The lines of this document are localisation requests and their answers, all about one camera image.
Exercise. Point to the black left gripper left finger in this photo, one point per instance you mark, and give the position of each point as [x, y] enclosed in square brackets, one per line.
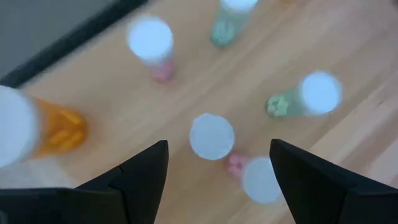
[140, 189]

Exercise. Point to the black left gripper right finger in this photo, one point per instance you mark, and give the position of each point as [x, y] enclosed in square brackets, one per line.
[311, 189]

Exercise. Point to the pink pill bottle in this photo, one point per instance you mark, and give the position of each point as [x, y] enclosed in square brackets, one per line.
[212, 137]
[150, 40]
[258, 182]

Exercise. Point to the green pill bottle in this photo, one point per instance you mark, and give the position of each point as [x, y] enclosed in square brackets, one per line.
[224, 31]
[320, 93]

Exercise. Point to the large orange pill bottle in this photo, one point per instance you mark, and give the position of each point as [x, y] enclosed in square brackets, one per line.
[62, 130]

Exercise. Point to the wooden shelf with black legs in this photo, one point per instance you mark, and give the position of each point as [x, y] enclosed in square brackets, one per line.
[217, 87]

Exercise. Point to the thin black horizontal bar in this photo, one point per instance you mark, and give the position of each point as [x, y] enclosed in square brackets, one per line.
[71, 39]

